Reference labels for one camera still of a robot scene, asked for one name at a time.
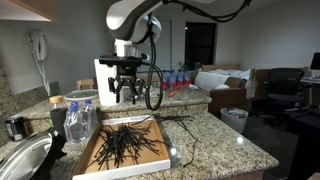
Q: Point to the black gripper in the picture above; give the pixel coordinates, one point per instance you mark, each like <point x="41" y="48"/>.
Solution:
<point x="126" y="72"/>

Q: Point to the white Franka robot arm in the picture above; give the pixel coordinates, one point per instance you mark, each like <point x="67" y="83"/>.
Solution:
<point x="133" y="16"/>

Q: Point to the flat cardboard box white sides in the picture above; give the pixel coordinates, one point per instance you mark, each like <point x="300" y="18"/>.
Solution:
<point x="150" y="154"/>

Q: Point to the white paper towel roll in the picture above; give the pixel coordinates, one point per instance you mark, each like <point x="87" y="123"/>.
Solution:
<point x="101" y="86"/>

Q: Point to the Fiji water bottle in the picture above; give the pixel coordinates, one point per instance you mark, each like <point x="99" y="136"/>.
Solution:
<point x="186" y="79"/>
<point x="180" y="79"/>
<point x="165" y="80"/>
<point x="172" y="80"/>

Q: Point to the wooden chair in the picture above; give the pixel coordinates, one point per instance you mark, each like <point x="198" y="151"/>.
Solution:
<point x="86" y="84"/>

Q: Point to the orange marker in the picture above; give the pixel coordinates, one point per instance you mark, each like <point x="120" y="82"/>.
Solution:
<point x="172" y="94"/>

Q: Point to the clear water bottle blue cap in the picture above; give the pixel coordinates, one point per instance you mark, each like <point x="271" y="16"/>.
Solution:
<point x="90" y="118"/>
<point x="75" y="126"/>

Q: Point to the round plate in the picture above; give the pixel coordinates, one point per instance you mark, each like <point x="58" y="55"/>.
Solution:
<point x="80" y="95"/>

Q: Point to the jar with wooden lid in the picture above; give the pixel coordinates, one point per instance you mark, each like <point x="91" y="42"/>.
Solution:
<point x="56" y="101"/>

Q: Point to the black cylinder cup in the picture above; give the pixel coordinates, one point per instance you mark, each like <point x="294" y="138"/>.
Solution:
<point x="58" y="120"/>

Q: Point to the white bedding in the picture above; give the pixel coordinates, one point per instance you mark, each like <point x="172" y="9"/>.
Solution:
<point x="220" y="78"/>

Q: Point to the round trash bin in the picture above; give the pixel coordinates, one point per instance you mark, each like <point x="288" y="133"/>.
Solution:
<point x="234" y="120"/>

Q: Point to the black metal can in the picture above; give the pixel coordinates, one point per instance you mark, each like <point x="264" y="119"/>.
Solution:
<point x="15" y="128"/>

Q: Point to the black office chair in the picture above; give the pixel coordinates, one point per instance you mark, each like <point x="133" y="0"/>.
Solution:
<point x="285" y="85"/>

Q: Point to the dark desk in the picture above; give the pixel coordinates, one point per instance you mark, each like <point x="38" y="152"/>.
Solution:
<point x="303" y="140"/>

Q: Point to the computer monitor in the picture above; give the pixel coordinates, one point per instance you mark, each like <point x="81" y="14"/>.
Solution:
<point x="316" y="65"/>

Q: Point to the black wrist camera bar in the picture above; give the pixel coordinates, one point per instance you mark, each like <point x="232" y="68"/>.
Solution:
<point x="121" y="60"/>

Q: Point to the wall whiteboard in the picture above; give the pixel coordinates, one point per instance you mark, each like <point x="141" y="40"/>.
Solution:
<point x="166" y="50"/>

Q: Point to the white wall phone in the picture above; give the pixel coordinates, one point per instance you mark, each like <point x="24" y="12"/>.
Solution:
<point x="40" y="46"/>

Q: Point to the wooden wall cabinet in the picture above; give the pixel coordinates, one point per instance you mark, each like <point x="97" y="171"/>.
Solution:
<point x="36" y="8"/>

